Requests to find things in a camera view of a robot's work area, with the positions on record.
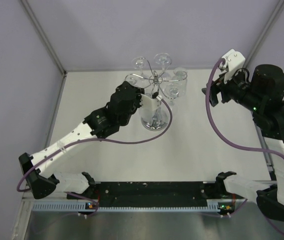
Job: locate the etched clear wine glass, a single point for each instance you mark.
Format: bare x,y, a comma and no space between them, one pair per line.
164,60

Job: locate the clear ribbed glass tumbler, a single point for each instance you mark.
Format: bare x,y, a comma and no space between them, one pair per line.
179,82

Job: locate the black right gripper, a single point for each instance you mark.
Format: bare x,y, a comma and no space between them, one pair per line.
221,87

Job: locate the aluminium frame rail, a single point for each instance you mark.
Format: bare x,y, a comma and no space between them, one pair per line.
62,196

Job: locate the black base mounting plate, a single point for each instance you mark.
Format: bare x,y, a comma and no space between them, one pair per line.
155,194

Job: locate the chrome wine glass rack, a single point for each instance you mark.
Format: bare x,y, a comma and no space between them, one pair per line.
160,90

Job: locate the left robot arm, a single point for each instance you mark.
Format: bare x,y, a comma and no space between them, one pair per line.
40,168

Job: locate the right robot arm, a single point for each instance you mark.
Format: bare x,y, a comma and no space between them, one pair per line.
262,93

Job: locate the right controller board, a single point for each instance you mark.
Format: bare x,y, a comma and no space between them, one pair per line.
225,206

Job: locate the left controller board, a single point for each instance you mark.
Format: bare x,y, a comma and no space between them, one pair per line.
64,206

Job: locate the small clear wine glass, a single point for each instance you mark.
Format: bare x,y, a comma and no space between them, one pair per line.
149,117

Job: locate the tall clear wine glass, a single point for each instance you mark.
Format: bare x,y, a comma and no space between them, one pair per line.
139,64

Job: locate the controller board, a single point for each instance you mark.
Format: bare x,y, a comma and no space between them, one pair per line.
225,206
64,206

